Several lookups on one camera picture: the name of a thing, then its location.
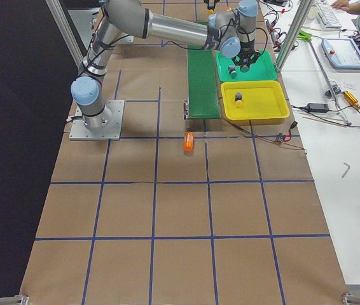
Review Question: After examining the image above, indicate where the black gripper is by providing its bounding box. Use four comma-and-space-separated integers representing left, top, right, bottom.
204, 0, 220, 9
233, 49, 261, 69

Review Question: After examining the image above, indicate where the green push button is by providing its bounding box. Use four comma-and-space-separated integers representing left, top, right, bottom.
240, 65, 250, 72
228, 65, 237, 79

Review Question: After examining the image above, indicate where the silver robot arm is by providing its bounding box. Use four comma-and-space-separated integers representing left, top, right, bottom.
71, 1, 261, 132

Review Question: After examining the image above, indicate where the green plastic tray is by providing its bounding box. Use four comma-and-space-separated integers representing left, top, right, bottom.
216, 50, 277, 82

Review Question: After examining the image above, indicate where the yellow plastic tray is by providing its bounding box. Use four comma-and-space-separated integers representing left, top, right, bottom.
221, 80, 290, 125

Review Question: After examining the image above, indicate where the green conveyor belt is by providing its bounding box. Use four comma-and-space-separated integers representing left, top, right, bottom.
183, 20, 222, 121

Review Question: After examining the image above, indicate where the black power adapter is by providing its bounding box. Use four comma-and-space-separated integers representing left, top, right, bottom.
307, 103, 329, 113

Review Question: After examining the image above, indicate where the small circuit board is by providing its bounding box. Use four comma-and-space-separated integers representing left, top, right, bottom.
275, 133, 286, 143

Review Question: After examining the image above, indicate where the white keyboard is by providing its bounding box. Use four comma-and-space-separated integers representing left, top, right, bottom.
313, 0, 342, 31

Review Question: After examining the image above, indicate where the silver hex key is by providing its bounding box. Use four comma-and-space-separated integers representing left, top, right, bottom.
342, 162, 351, 178

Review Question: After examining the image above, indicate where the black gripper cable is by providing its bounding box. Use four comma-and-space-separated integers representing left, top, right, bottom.
254, 27, 268, 57

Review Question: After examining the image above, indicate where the aluminium frame post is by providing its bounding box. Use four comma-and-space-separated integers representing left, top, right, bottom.
275, 0, 313, 72

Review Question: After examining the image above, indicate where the green handled reacher tool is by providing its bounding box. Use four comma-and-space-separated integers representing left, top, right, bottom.
298, 30, 352, 126

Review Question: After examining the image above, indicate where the red black wire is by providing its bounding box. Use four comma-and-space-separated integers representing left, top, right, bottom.
230, 120, 307, 152

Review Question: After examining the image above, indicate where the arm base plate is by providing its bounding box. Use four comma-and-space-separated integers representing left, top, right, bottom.
69, 99, 125, 140

